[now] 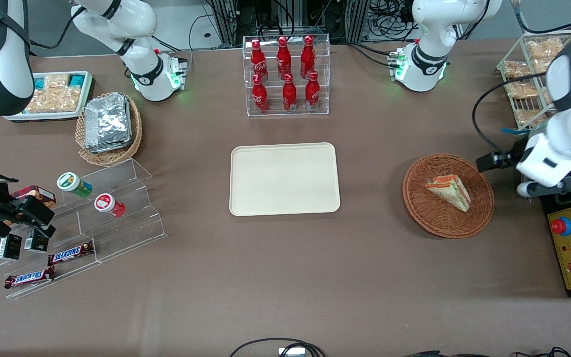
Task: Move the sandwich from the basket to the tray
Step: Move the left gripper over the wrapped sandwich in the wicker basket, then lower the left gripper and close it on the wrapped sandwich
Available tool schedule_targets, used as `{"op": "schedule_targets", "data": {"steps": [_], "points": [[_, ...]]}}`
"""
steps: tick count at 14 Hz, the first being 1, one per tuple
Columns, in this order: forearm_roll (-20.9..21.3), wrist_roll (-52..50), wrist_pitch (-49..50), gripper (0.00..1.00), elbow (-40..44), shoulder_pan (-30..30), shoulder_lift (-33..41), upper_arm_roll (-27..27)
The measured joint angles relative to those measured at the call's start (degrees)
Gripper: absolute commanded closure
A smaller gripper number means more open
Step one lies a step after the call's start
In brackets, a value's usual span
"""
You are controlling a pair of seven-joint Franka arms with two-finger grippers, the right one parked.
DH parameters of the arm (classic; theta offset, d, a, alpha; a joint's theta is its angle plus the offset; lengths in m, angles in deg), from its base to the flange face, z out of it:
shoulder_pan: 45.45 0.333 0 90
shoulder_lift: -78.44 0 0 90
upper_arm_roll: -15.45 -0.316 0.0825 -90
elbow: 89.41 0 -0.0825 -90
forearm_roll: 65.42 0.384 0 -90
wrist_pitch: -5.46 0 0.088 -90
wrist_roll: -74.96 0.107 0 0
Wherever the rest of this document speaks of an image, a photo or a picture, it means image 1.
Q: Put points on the clear cracker packet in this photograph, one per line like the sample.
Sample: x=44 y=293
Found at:
x=55 y=100
x=56 y=82

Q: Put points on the clear acrylic stepped display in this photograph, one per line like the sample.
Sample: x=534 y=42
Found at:
x=127 y=218

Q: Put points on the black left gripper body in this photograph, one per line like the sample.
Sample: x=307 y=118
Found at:
x=517 y=149

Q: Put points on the green lidded snack cup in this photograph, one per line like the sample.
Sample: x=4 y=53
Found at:
x=72 y=183

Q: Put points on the red brown chocolate box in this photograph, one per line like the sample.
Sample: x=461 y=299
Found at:
x=37 y=192

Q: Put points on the black aluminium equipment frame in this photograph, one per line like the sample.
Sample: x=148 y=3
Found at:
x=290 y=20

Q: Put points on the brown Snickers bar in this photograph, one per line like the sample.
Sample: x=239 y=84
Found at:
x=70 y=253
x=28 y=277

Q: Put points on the silver foil pack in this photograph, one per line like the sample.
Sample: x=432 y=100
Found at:
x=107 y=119
x=117 y=148

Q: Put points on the beige plastic tray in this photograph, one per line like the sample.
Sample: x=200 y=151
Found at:
x=284 y=179

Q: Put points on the round brown wicker basket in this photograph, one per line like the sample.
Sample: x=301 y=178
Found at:
x=429 y=208

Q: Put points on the red lidded snack cup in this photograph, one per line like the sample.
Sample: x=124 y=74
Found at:
x=107 y=204

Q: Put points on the triangular sandwich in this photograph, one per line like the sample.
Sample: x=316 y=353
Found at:
x=451 y=191

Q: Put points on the clear bag of snacks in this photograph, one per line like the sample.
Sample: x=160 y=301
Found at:
x=543 y=65
x=522 y=90
x=546 y=95
x=543 y=48
x=531 y=117
x=516 y=70

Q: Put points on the clear acrylic bottle rack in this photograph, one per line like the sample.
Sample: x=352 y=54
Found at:
x=270 y=49

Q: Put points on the red emergency stop button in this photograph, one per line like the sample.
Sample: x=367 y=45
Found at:
x=560 y=226

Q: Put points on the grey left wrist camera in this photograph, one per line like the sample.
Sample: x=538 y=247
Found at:
x=528 y=189

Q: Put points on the white rectangular snack tray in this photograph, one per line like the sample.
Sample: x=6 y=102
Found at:
x=85 y=94

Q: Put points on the small silver device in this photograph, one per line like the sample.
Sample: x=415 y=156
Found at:
x=291 y=352

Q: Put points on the blue tape strip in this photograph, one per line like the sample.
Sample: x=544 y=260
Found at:
x=512 y=131

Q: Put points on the oval light wicker basket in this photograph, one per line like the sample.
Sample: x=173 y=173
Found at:
x=109 y=157

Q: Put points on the small black box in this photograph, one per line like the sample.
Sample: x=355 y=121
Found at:
x=35 y=242
x=9 y=247

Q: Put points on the red cola bottle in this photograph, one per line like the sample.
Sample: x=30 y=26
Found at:
x=259 y=96
x=312 y=93
x=283 y=59
x=289 y=95
x=308 y=58
x=258 y=62

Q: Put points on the teal snack packet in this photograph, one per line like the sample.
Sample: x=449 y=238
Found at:
x=40 y=83
x=77 y=80

